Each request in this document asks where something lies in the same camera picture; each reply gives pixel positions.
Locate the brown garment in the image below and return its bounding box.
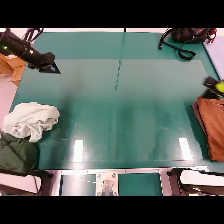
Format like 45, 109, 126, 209
192, 95, 224, 163

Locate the white garment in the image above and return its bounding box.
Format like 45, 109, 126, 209
2, 101, 61, 143

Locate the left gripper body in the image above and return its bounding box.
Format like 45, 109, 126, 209
28, 51, 62, 75

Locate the black cable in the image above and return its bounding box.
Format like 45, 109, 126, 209
22, 27, 45, 44

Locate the silver frame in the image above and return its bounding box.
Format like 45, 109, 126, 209
42, 167, 212, 197

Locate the brown cardboard box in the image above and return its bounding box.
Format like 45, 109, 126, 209
0, 52, 28, 88

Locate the black bag with straps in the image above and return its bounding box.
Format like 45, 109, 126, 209
158, 27, 218, 62

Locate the dark green garment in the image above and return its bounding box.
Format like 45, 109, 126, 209
0, 131, 38, 176

